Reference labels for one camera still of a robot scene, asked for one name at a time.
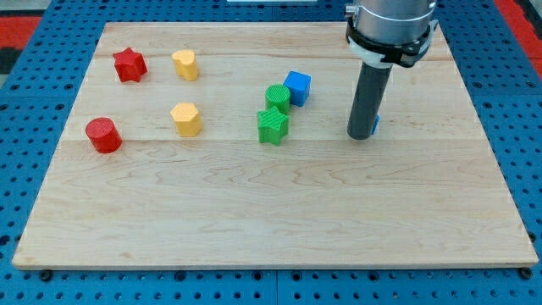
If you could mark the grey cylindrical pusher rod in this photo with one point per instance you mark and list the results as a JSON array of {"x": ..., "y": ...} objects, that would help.
[{"x": 366, "y": 102}]

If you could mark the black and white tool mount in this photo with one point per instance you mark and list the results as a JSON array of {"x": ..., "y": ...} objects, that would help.
[{"x": 382, "y": 56}]

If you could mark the blue triangle block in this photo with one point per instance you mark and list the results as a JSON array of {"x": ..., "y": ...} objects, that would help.
[{"x": 375, "y": 125}]

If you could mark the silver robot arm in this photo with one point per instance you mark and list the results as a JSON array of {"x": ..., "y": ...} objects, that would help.
[{"x": 384, "y": 33}]

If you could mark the blue cube block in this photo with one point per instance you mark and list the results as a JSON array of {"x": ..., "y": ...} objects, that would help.
[{"x": 299, "y": 85}]

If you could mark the green cylinder block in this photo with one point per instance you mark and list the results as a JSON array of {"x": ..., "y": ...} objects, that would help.
[{"x": 278, "y": 96}]

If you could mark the green star block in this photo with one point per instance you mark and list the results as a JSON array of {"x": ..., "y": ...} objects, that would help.
[{"x": 272, "y": 126}]

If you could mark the wooden board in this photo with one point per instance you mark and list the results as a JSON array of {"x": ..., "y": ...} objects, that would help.
[{"x": 424, "y": 192}]

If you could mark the yellow hexagon block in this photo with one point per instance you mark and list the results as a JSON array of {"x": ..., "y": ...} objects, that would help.
[{"x": 187, "y": 119}]

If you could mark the yellow heart block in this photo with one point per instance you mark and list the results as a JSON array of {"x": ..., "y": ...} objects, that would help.
[{"x": 185, "y": 64}]

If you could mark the red star block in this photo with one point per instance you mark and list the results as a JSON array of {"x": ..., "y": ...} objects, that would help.
[{"x": 129, "y": 65}]

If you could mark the red cylinder block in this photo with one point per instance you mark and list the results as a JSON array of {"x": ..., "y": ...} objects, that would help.
[{"x": 103, "y": 135}]

